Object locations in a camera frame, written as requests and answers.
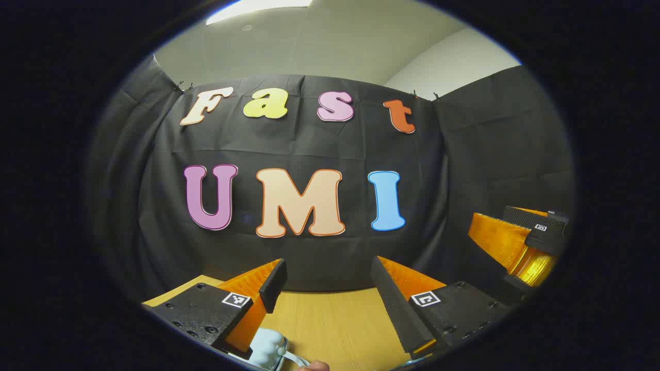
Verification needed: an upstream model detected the light blue suitcase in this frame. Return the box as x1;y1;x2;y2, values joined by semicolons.
229;327;311;371

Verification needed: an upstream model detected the ceiling light panel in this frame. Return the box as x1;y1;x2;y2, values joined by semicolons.
206;0;314;25

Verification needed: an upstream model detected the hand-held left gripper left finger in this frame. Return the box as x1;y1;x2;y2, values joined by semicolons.
142;258;288;361

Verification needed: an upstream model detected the black backdrop cloth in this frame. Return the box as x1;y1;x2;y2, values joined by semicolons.
85;54;575;305

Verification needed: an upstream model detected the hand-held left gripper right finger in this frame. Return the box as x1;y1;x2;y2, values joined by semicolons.
370;255;511;360

